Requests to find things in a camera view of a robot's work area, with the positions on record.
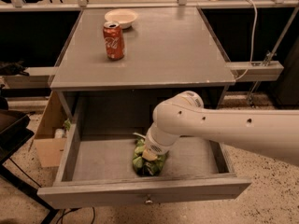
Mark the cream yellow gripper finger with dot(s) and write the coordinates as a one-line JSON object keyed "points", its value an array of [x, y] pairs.
{"points": [[147, 155]]}

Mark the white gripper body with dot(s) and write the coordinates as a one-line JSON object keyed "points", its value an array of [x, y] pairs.
{"points": [[158, 146]]}

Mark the green jalapeno chip bag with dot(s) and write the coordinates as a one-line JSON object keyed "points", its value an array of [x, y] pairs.
{"points": [[143, 163]]}

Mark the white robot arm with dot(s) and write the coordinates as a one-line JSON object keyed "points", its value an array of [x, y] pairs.
{"points": [[271, 133]]}

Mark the grey open drawer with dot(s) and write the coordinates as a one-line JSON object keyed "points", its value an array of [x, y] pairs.
{"points": [[96, 170]]}

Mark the grey wooden cabinet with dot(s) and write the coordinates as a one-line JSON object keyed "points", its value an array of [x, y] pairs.
{"points": [[168, 50]]}

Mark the brown cardboard box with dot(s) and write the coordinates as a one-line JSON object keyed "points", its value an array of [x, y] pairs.
{"points": [[50, 136]]}

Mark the red cola can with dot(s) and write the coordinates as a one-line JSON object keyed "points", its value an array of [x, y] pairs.
{"points": [[114, 41]]}

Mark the white shallow bowl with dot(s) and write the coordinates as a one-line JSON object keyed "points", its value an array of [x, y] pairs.
{"points": [[125, 17]]}

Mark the black folding stand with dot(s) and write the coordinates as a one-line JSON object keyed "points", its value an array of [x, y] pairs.
{"points": [[13, 135]]}

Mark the grey metal rail frame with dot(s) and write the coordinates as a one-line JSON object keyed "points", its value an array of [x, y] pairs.
{"points": [[267, 70]]}

